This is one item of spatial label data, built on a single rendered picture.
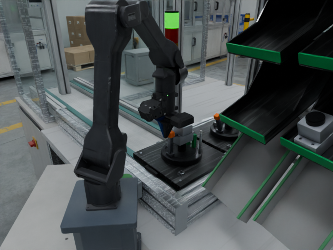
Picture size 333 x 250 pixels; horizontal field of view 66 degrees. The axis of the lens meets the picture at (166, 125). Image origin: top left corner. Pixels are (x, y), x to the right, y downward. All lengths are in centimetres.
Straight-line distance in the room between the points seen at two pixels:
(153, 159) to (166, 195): 17
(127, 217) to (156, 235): 24
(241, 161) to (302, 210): 18
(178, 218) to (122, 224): 23
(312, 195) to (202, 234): 31
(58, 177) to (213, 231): 59
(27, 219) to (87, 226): 39
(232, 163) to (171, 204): 19
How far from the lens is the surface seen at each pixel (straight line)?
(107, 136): 51
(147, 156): 89
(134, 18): 51
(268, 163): 68
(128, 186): 62
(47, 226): 87
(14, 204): 245
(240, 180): 69
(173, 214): 73
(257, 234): 82
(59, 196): 96
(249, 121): 61
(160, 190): 76
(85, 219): 56
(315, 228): 63
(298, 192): 66
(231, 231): 81
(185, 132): 83
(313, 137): 51
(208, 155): 90
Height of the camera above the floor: 145
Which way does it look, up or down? 26 degrees down
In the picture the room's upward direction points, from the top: straight up
